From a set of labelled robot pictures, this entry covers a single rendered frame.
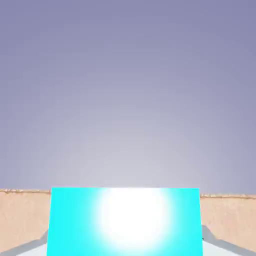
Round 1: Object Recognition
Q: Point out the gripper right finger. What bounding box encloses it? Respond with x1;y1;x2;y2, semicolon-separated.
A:
201;224;256;256

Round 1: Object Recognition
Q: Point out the small cyan cube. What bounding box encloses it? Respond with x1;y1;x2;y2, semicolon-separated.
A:
46;187;204;256

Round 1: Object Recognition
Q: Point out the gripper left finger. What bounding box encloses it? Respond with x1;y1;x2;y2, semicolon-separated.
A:
0;229;49;256

